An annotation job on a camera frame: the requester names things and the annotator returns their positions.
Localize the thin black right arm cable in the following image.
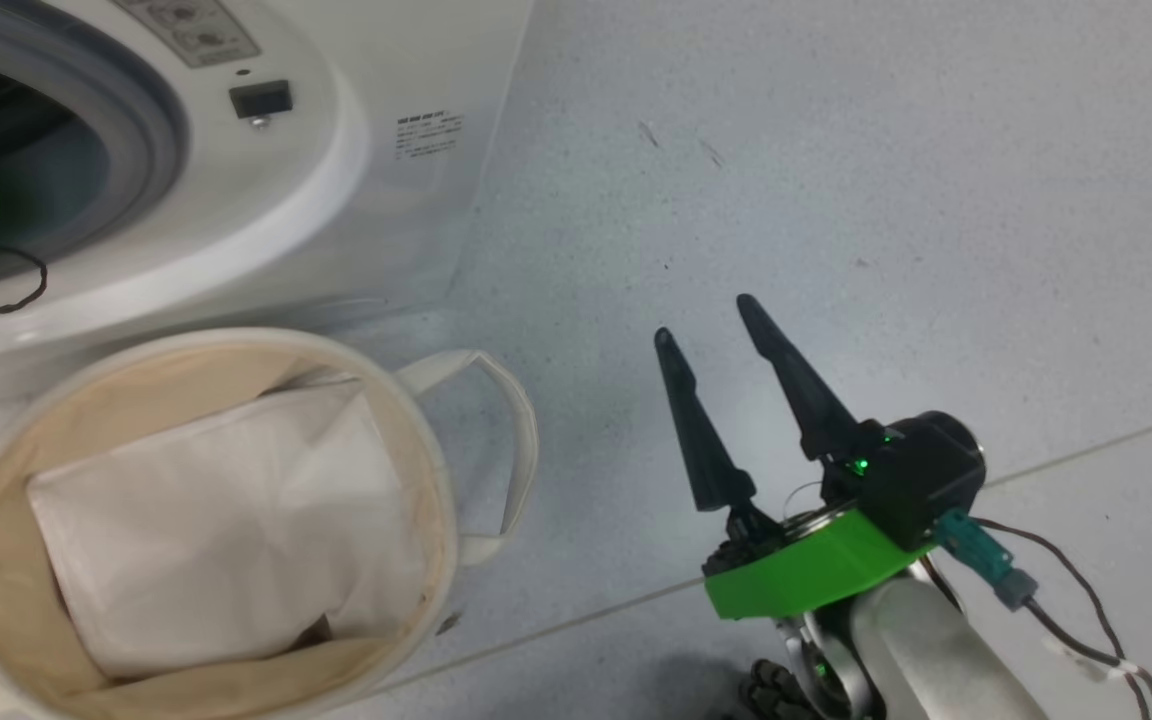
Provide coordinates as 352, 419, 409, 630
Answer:
971, 518, 1152, 720

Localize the white cloth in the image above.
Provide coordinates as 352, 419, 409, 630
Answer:
26, 378, 407, 681

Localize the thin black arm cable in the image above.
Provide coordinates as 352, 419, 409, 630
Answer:
0, 245, 49, 323
971, 518, 1152, 720

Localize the teal cable connector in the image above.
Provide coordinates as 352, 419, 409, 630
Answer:
936, 510, 1039, 611

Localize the cream canvas laundry basket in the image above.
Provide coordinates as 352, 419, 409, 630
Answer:
0, 328, 540, 720

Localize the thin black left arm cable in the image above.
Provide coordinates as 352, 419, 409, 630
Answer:
0, 245, 49, 323

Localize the white text notice sticker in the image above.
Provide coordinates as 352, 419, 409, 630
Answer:
394, 112, 465, 161

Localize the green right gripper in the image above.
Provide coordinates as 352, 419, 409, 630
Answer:
654, 294, 937, 619

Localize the white front-load washing machine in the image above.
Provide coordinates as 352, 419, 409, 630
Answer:
0, 0, 537, 406

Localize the grey instruction label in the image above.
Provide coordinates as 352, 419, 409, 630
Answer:
116, 0, 262, 69

